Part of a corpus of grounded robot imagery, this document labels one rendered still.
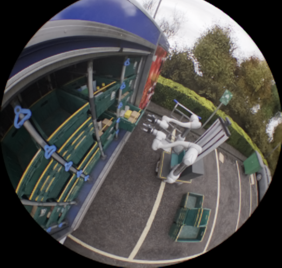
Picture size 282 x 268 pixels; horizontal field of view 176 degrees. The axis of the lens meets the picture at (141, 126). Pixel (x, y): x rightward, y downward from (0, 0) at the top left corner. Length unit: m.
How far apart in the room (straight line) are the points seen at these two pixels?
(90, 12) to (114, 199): 2.32
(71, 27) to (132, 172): 2.26
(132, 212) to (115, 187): 0.67
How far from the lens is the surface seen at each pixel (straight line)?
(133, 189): 2.15
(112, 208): 2.16
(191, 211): 2.17
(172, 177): 1.50
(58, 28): 0.34
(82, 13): 0.40
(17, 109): 0.44
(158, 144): 1.33
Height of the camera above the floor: 2.12
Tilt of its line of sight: 47 degrees down
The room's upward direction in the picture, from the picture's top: 20 degrees clockwise
